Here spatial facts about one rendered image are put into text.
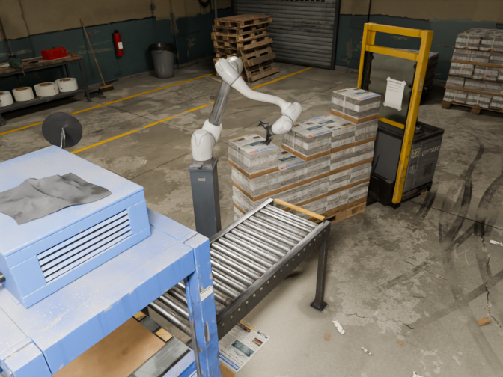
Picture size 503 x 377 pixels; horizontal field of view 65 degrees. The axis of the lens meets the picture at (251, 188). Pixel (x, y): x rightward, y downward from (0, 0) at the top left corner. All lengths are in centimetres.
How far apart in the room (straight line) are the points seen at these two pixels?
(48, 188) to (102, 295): 40
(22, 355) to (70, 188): 50
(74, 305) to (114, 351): 87
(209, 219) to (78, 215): 219
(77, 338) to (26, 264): 25
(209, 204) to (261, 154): 59
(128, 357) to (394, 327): 200
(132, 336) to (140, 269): 87
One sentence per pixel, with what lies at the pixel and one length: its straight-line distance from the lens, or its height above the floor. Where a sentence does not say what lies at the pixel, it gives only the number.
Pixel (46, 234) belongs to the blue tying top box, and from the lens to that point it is 125.
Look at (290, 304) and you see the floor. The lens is 334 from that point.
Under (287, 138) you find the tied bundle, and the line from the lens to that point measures 377.
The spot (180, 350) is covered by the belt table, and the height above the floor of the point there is 80.
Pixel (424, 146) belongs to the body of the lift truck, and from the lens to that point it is 458.
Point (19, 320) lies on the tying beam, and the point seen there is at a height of 154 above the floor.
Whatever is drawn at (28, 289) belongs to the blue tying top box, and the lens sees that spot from 130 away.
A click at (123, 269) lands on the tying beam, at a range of 136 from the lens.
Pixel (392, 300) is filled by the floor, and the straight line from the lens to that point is 352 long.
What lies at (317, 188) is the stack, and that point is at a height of 51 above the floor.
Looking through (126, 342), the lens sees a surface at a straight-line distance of 215.
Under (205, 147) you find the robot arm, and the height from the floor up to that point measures 117.
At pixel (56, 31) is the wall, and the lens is 941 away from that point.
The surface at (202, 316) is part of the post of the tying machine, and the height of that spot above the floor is 122.
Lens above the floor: 239
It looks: 30 degrees down
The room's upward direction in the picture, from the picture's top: 1 degrees counter-clockwise
